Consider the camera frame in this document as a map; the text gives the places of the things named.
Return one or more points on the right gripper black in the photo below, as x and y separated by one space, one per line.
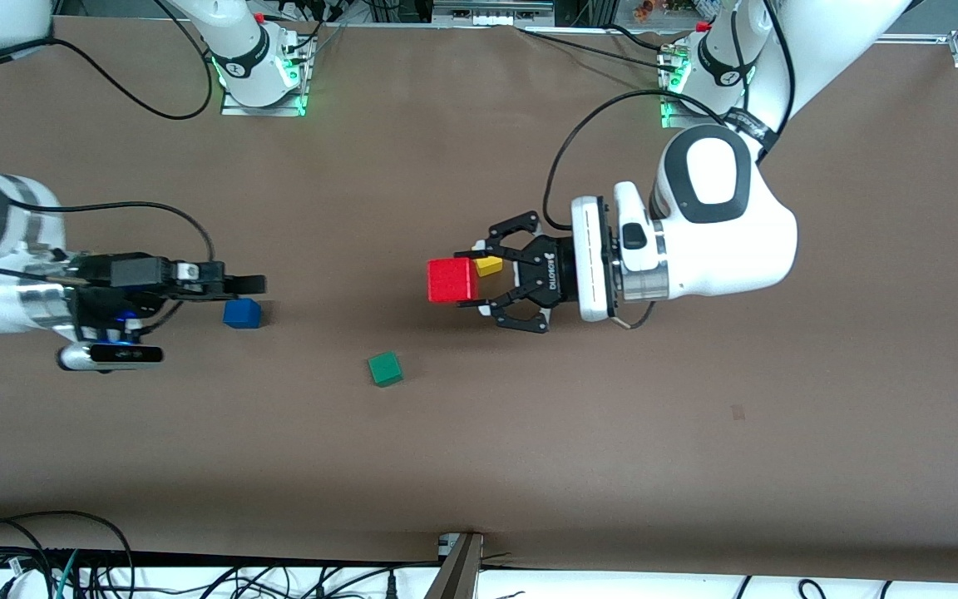
101 293

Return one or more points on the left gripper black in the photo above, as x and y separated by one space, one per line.
550 279

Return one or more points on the red wooden cube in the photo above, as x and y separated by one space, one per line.
451 280

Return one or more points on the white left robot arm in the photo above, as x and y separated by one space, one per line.
737 241

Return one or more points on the yellow wooden cube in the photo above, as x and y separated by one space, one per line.
491 266

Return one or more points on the blue wooden cube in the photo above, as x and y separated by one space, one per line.
241 316

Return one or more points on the green wooden cube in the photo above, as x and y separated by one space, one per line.
385 370

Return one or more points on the brown table cover sheet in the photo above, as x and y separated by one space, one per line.
612 466

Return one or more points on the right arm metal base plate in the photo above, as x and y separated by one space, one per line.
263 111

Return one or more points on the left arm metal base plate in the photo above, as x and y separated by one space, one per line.
674 116

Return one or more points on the aluminium frame profile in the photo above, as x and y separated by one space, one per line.
491 10

